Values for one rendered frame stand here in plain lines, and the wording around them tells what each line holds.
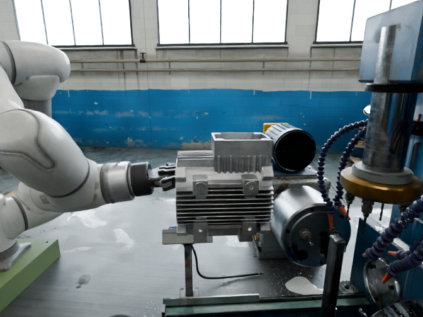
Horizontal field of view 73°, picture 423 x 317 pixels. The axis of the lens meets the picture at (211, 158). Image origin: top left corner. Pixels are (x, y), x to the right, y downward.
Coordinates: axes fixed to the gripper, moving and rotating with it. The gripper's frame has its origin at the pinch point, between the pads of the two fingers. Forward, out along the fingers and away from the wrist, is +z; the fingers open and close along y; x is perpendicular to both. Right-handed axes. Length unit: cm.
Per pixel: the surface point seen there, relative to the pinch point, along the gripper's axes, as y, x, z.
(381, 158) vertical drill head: -0.9, 2.5, 36.5
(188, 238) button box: 23.9, 31.0, -12.6
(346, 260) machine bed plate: 42, 64, 52
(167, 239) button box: 23.9, 30.1, -19.4
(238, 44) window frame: 559, -74, 101
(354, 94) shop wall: 517, 50, 322
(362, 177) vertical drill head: 0.3, 7.1, 32.7
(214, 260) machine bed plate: 46, 57, -5
